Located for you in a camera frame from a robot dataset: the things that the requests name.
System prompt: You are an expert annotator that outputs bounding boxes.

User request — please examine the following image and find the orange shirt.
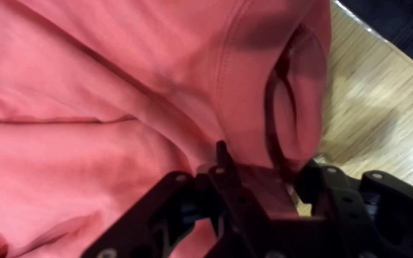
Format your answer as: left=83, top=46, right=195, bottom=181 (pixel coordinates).
left=0, top=0, right=332, bottom=258

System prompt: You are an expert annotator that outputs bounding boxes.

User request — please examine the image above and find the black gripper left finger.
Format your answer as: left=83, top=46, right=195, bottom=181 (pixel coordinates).
left=80, top=140, right=285, bottom=258

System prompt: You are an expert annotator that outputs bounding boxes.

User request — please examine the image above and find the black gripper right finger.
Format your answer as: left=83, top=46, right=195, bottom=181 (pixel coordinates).
left=275, top=160, right=413, bottom=258

